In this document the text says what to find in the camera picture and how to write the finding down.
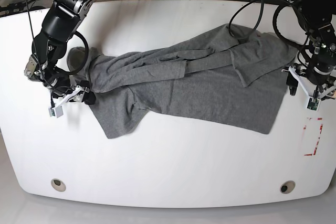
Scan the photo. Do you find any grey T-shirt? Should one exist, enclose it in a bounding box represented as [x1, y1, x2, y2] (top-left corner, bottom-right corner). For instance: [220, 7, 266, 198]
[67, 25, 297, 138]

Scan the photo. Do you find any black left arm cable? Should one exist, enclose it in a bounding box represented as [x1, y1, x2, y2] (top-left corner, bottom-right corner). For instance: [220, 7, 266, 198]
[228, 0, 310, 57]

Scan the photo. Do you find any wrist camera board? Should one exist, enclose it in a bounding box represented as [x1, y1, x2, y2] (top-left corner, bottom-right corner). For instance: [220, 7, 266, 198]
[48, 106, 64, 118]
[306, 97, 321, 111]

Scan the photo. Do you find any table grommet hole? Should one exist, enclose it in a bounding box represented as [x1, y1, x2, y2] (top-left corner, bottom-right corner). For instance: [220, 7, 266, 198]
[51, 179, 66, 192]
[280, 180, 296, 194]

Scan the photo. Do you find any red tape rectangle marking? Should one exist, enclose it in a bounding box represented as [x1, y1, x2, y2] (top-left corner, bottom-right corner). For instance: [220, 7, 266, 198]
[301, 118, 323, 156]

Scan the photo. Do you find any left table grommet hole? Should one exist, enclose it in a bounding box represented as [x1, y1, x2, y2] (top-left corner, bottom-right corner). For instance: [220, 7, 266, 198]
[51, 179, 66, 192]

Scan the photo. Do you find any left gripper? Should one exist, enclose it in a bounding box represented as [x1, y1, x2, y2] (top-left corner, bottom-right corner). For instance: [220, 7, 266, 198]
[281, 63, 335, 103]

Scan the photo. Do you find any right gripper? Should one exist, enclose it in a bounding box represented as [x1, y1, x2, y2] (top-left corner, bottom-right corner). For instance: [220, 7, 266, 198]
[44, 80, 96, 109]

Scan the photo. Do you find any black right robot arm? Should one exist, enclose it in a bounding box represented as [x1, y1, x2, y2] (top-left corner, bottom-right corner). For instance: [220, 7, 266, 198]
[24, 0, 96, 105]

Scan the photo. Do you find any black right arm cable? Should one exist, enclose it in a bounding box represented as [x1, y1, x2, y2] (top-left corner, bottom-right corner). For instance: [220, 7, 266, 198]
[22, 0, 90, 77]

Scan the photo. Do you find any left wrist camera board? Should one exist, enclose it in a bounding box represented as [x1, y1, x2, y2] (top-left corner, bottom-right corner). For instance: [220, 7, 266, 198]
[306, 97, 321, 111]

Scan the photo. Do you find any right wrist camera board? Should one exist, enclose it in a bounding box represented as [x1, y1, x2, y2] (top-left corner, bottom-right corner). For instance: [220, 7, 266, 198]
[48, 106, 64, 118]

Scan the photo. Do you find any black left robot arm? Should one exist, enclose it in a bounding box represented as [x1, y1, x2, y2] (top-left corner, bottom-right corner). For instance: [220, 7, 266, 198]
[272, 0, 335, 111]

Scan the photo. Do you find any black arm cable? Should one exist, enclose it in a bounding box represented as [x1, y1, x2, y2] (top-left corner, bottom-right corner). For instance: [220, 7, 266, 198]
[228, 0, 310, 57]
[22, 0, 90, 77]

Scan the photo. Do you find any right table grommet hole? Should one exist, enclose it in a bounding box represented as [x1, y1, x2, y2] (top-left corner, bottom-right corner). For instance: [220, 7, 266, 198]
[280, 180, 296, 194]

